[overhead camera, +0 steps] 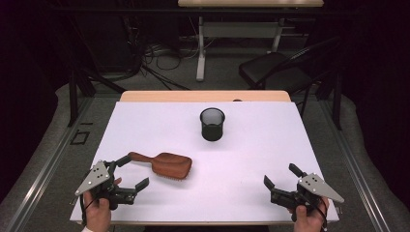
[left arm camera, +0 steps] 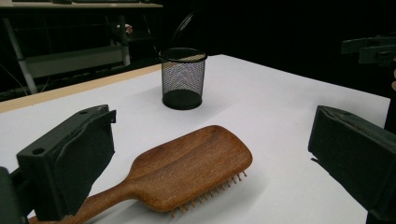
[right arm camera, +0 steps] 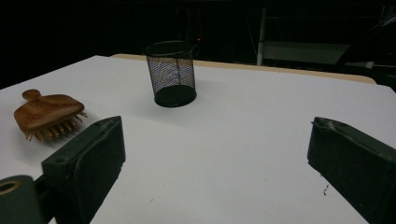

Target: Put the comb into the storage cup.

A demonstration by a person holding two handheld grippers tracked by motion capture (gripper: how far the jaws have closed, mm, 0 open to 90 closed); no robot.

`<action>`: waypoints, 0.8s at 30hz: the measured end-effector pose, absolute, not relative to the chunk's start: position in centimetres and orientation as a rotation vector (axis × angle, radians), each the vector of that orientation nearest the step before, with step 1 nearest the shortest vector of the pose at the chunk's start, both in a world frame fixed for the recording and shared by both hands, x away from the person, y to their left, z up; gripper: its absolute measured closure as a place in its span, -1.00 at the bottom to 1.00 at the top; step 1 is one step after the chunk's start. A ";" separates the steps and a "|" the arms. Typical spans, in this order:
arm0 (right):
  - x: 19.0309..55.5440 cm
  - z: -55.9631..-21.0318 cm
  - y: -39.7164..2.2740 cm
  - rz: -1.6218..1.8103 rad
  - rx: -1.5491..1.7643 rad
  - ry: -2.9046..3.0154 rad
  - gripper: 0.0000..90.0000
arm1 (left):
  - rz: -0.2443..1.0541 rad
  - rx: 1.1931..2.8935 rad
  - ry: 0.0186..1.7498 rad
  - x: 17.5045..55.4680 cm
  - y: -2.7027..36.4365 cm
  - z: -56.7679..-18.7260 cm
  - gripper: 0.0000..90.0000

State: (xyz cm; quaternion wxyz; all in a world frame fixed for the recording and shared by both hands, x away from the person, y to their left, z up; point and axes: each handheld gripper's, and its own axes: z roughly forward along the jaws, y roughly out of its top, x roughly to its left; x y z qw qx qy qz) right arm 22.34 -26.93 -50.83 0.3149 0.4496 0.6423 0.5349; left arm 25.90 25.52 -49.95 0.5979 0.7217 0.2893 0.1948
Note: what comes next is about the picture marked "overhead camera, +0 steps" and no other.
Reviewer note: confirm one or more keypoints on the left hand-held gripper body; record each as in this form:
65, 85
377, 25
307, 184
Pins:
96, 176

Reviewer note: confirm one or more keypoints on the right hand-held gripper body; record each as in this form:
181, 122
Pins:
319, 188

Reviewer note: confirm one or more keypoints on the brown wooden hairbrush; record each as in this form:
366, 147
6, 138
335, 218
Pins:
167, 164

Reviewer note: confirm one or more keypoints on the black mesh pen holder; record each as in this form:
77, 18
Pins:
212, 130

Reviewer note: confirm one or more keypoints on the person's right hand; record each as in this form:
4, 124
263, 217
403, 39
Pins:
307, 222

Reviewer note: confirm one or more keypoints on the person's left hand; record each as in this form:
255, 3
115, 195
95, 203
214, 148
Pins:
96, 214

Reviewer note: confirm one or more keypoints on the white table cover board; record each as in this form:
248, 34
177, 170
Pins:
251, 154

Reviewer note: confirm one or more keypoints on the black metal stand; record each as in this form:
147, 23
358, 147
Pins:
73, 96

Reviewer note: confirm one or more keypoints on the light wooden table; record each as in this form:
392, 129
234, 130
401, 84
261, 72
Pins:
193, 95

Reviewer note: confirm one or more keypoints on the black folding chair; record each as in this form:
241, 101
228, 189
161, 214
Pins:
274, 69

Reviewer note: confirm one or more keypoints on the dark curtain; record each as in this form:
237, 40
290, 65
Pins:
25, 80
380, 80

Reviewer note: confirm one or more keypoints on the white-legged desk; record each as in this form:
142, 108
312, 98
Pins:
200, 48

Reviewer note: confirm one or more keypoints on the black metal crossbar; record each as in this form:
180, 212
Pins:
161, 10

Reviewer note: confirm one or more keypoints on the metal floor rail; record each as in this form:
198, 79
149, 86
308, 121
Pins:
48, 161
354, 161

